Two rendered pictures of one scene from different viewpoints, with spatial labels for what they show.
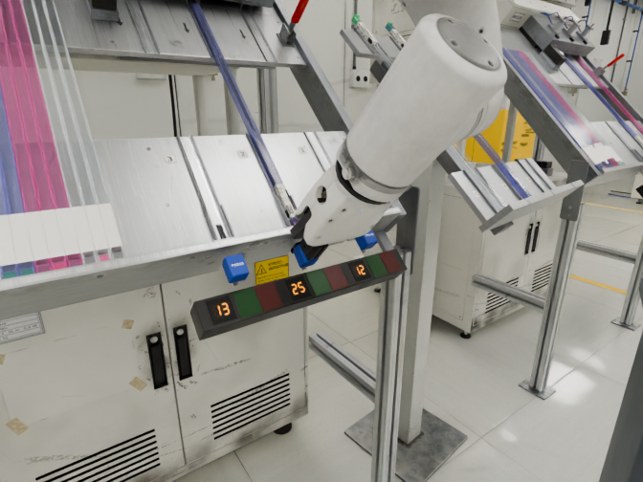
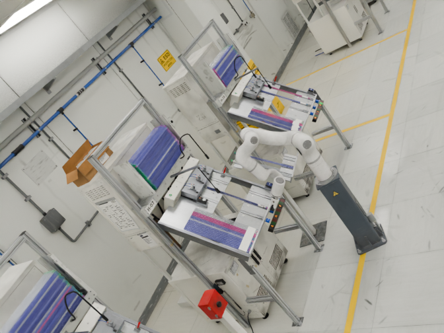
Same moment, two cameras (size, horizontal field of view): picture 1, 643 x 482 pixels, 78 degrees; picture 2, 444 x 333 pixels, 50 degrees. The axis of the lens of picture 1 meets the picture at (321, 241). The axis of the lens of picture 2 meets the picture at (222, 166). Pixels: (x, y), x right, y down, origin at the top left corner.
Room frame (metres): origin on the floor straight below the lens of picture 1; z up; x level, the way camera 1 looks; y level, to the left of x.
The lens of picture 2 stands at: (-2.59, 0.80, 2.51)
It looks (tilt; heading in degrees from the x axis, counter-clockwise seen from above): 21 degrees down; 347
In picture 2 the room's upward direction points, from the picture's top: 39 degrees counter-clockwise
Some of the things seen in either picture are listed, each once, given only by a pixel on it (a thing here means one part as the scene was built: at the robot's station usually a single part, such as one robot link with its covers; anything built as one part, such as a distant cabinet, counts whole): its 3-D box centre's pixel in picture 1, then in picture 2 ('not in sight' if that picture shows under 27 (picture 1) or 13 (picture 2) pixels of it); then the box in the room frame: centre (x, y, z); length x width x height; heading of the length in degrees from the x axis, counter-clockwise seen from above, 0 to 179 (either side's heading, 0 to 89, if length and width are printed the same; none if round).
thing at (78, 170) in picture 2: not in sight; (100, 148); (1.11, 0.65, 1.82); 0.68 x 0.30 x 0.20; 125
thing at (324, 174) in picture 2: not in sight; (320, 168); (0.31, -0.41, 0.79); 0.19 x 0.19 x 0.18
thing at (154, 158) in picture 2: not in sight; (155, 157); (0.92, 0.39, 1.52); 0.51 x 0.13 x 0.27; 125
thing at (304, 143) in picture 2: not in sight; (306, 147); (0.28, -0.40, 1.00); 0.19 x 0.12 x 0.24; 168
